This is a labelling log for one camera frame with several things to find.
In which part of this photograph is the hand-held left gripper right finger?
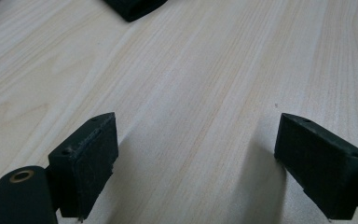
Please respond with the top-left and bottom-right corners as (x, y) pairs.
(273, 112), (358, 220)

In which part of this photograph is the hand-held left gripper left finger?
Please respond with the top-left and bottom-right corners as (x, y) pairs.
(48, 112), (119, 222)

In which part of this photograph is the black garment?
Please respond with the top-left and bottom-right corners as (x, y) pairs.
(102, 0), (170, 23)

